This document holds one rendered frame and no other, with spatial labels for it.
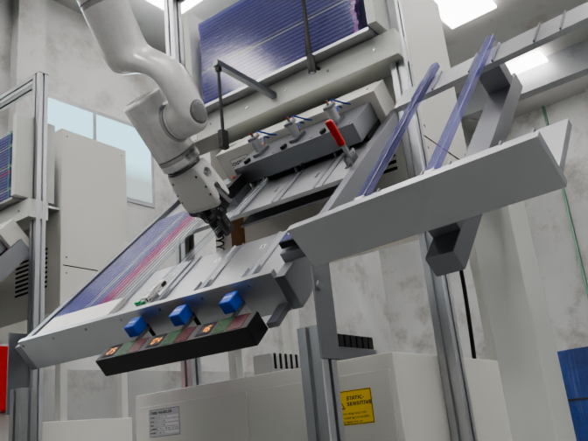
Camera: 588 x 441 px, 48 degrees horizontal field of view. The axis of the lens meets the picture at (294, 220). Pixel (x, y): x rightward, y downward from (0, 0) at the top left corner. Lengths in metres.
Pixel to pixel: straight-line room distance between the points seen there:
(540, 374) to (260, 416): 0.68
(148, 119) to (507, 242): 0.73
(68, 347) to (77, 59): 6.69
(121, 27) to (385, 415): 0.87
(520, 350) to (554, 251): 10.47
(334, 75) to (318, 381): 0.91
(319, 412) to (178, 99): 0.64
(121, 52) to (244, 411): 0.76
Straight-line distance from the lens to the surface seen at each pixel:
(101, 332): 1.31
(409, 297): 11.12
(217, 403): 1.51
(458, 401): 1.42
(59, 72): 7.72
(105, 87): 8.02
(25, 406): 1.52
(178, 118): 1.29
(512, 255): 0.94
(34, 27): 7.63
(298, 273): 1.04
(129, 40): 1.35
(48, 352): 1.45
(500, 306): 0.94
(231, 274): 1.17
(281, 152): 1.55
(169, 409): 1.61
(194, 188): 1.38
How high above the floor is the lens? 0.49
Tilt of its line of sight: 18 degrees up
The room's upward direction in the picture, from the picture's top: 6 degrees counter-clockwise
